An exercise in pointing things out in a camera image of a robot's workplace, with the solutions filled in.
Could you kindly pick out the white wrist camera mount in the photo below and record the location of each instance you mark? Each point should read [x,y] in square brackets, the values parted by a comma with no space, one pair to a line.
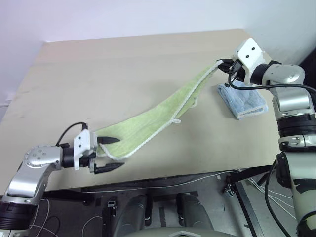
[250,53]
[82,143]

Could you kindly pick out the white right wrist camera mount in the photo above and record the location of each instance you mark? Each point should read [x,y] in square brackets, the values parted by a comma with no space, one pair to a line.
[250,53]

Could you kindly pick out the green towel with white hem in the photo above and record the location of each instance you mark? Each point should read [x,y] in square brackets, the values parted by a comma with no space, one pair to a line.
[148,118]

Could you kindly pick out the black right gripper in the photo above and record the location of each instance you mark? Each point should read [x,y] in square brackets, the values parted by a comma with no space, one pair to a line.
[236,67]

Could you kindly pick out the black clamp with metal latch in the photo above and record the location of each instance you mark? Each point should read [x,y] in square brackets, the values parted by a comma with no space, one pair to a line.
[111,209]

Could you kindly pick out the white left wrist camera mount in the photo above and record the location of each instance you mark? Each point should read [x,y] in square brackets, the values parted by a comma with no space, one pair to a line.
[82,143]

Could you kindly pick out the black table frame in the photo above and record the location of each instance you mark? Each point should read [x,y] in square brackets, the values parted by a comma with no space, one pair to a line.
[148,186]

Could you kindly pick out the dark wooden furniture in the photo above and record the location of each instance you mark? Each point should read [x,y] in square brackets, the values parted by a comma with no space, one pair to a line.
[309,61]

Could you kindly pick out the grey robot torso top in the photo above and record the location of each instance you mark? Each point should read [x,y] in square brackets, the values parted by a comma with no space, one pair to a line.
[182,233]

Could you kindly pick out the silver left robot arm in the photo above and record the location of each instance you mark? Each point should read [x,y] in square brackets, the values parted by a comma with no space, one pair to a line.
[29,172]

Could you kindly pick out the folded blue towel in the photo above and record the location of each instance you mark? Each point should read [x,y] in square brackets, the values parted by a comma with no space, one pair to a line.
[244,103]

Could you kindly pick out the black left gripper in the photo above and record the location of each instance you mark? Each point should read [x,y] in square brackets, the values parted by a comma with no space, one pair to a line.
[86,160]

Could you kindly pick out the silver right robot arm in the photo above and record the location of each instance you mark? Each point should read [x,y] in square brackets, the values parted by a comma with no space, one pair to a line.
[291,103]

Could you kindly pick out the dark grey rounded leg cover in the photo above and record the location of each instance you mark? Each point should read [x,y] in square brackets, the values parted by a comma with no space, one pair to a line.
[133,212]
[192,209]

